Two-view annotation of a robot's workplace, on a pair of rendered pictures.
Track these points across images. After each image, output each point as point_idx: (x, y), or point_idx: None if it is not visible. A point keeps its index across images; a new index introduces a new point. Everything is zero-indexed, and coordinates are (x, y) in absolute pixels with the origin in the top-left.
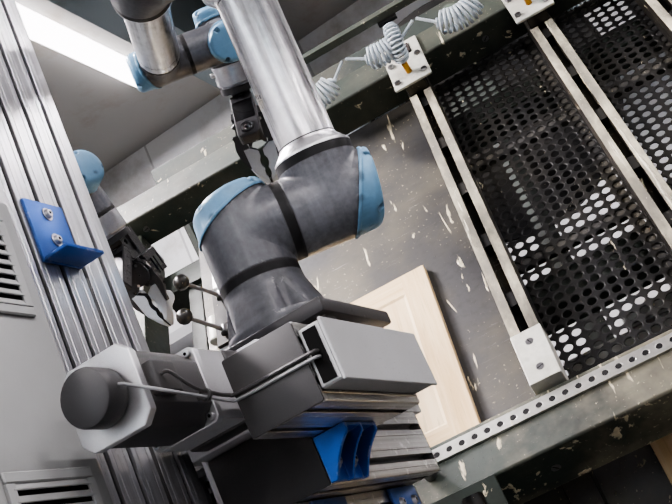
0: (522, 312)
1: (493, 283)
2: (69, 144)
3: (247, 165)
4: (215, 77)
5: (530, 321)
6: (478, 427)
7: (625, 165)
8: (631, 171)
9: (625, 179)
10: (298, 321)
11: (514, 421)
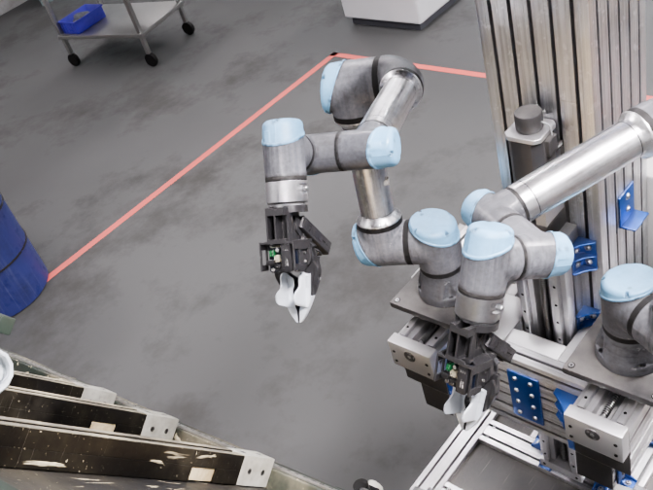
0: (221, 448)
1: (201, 448)
2: (498, 155)
3: (317, 289)
4: (304, 191)
5: (226, 448)
6: (315, 482)
7: (61, 398)
8: (68, 399)
9: (69, 406)
10: None
11: (298, 473)
